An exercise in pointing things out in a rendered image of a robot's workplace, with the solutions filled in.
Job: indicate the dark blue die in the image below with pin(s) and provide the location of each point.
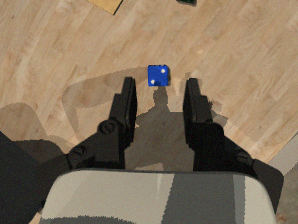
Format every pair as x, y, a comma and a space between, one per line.
157, 75

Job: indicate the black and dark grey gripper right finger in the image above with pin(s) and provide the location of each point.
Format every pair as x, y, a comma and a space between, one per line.
216, 148

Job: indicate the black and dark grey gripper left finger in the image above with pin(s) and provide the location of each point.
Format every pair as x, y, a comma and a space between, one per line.
103, 149

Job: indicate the tan flat mat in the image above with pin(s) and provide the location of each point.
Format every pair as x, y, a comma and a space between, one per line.
108, 5

